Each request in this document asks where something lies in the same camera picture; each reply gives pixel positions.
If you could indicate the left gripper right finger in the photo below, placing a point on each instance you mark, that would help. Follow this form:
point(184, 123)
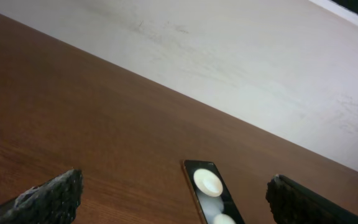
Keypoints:
point(292, 203)

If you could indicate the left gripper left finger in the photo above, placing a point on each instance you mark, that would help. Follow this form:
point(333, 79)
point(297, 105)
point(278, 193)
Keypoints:
point(53, 202)

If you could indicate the black Galaxy flip phone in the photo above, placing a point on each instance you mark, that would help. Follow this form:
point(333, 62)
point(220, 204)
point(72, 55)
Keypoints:
point(212, 197)

